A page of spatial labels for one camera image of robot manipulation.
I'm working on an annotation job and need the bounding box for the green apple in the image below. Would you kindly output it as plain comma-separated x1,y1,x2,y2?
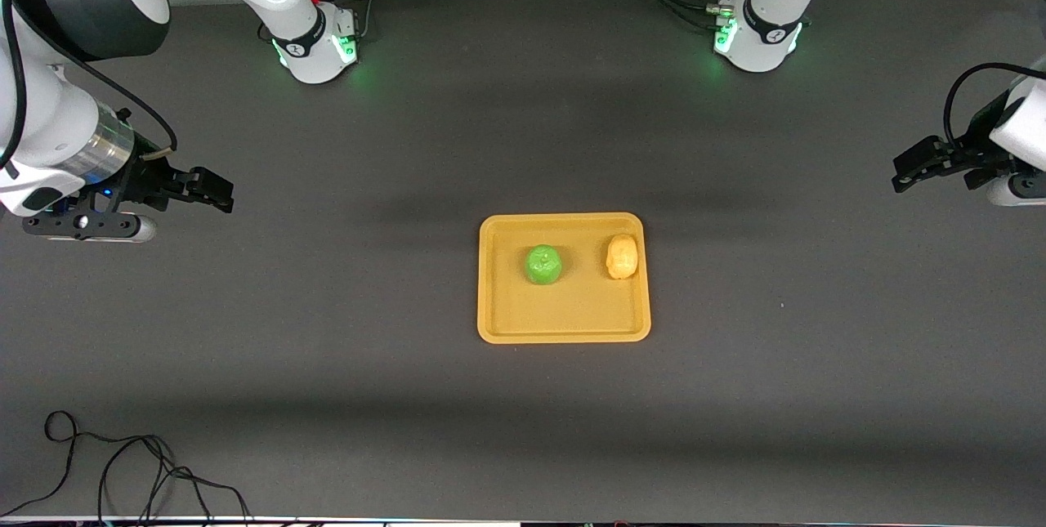
524,243,563,286

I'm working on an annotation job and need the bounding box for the yellow potato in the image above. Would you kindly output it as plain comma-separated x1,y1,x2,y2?
606,234,639,280

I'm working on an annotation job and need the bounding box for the yellow plastic tray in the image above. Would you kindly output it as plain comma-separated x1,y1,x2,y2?
476,212,652,345

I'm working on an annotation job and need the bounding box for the thin black loose table cable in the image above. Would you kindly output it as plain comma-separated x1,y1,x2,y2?
0,410,253,525

